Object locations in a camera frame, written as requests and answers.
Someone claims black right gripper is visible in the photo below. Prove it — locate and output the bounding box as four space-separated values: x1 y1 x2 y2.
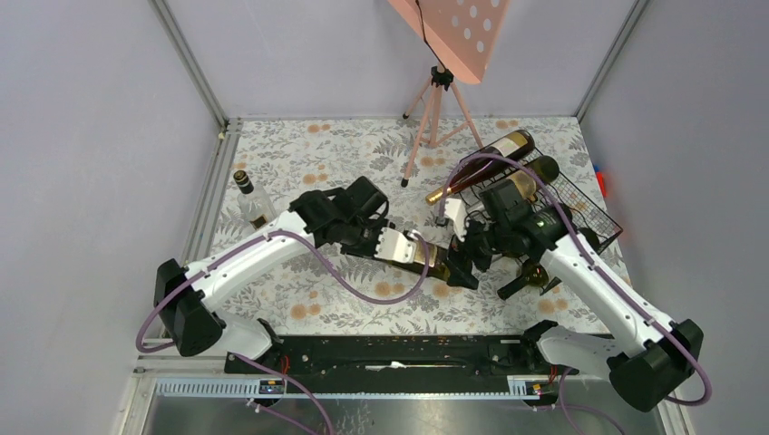
442 211 511 290

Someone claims olive wine bottle black cap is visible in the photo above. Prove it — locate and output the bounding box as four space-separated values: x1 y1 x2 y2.
497 259 550 300

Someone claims green wine bottle brown label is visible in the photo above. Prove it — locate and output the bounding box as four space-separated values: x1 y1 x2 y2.
507 156 560 203

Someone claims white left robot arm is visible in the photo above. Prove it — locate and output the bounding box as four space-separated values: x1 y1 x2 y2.
150 177 389 372

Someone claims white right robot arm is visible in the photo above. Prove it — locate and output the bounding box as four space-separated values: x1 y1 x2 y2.
439 180 712 411

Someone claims dark wine bottle beside arm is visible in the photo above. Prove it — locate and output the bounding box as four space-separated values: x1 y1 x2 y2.
384 242 451 283

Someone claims clear liquor bottle black cap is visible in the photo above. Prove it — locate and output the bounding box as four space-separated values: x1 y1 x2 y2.
233 169 277 230

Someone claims red wine bottle gold cap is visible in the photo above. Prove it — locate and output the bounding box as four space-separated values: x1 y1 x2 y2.
446 130 535 195

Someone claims pink music stand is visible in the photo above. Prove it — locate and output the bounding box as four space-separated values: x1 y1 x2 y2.
388 0 511 188

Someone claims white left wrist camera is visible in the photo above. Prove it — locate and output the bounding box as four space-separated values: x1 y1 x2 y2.
374 227 418 264

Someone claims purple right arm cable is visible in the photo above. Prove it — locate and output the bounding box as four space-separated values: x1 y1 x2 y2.
437 152 714 435

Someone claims grey slotted cable duct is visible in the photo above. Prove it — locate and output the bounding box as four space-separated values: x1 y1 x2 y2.
154 373 540 401

